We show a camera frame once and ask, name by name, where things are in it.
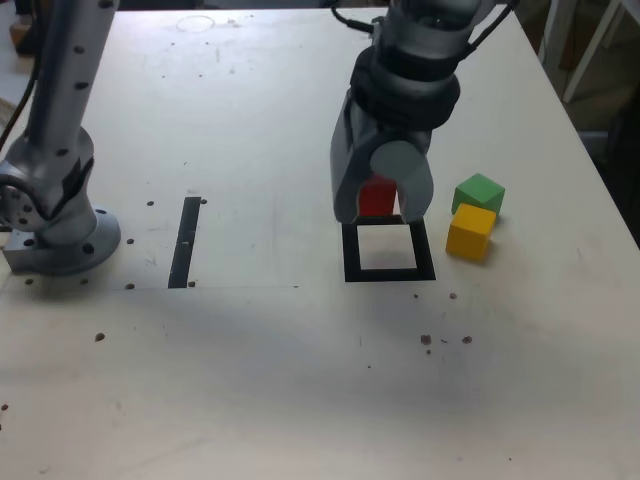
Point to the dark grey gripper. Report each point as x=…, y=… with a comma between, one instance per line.
x=400, y=134

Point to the red cube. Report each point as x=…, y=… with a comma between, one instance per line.
x=375, y=200

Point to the green cube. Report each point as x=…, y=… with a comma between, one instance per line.
x=477, y=187

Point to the yellow cube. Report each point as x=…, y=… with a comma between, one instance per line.
x=467, y=235

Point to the black tape square outline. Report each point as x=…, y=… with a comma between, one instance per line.
x=350, y=250

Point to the black tape strip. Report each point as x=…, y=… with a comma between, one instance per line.
x=182, y=245

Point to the brown box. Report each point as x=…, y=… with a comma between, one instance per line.
x=19, y=35

